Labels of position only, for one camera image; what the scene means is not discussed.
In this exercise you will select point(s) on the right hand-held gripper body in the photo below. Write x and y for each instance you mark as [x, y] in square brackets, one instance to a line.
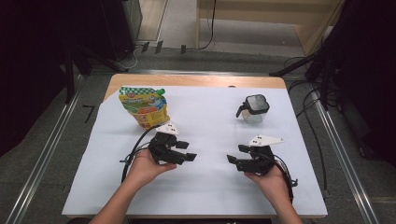
[260, 160]

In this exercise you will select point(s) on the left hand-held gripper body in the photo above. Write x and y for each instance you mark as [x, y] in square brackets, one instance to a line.
[163, 149]

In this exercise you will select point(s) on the clear jar with black lid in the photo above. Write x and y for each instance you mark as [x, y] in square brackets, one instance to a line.
[255, 107]

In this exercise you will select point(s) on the yellow spout pouch green checks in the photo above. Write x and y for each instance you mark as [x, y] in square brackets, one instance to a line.
[145, 107]

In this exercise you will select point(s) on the person's right hand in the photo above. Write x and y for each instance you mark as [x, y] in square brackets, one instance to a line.
[274, 183]

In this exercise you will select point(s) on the person's left hand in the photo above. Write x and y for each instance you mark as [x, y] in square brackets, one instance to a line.
[144, 169]

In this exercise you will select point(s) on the black metal stand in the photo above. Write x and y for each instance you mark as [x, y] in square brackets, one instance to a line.
[314, 62]
[70, 77]

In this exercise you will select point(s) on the dark cabinet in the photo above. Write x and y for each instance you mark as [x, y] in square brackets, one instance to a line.
[120, 28]

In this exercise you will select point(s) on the light wooden shelf unit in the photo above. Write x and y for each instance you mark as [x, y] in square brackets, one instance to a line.
[311, 18]

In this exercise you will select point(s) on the long metal floor rail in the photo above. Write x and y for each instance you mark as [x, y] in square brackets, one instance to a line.
[345, 161]
[46, 155]

